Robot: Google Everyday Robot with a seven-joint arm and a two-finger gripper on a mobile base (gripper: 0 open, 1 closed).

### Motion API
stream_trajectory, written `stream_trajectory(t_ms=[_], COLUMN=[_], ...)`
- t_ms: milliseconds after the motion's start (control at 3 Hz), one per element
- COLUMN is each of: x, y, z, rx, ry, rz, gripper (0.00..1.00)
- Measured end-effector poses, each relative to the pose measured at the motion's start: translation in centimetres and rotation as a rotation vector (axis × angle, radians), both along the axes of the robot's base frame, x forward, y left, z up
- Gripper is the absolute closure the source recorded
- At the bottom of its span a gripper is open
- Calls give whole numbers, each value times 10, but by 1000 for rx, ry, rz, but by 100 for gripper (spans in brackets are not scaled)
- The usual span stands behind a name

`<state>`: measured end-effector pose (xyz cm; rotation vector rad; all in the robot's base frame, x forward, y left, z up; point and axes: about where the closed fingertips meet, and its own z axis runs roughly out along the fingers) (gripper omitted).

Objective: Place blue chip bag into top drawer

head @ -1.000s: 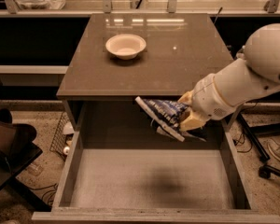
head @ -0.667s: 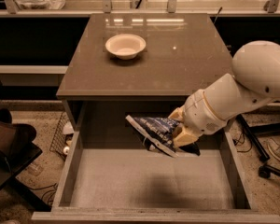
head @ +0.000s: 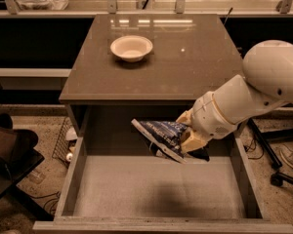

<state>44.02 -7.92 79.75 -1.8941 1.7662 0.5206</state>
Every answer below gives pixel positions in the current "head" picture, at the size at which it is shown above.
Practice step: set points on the blue chip bag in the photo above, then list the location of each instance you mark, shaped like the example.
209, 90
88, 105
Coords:
163, 139

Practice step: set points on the dark brown chair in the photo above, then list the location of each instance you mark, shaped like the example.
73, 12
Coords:
18, 158

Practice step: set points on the white paper bowl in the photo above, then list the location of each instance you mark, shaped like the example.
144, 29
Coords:
131, 48

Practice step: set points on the grey cabinet with glossy top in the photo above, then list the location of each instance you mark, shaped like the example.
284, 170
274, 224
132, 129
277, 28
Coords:
192, 54

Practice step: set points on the black stand leg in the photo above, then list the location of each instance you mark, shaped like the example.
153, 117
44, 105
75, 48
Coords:
264, 139

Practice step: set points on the open grey top drawer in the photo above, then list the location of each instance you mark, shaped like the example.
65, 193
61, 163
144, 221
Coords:
114, 186

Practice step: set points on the black wire basket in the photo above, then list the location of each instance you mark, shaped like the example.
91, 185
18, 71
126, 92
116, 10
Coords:
62, 151

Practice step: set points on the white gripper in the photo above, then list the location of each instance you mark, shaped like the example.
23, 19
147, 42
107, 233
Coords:
207, 115

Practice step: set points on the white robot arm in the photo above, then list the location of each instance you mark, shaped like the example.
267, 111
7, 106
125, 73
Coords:
265, 84

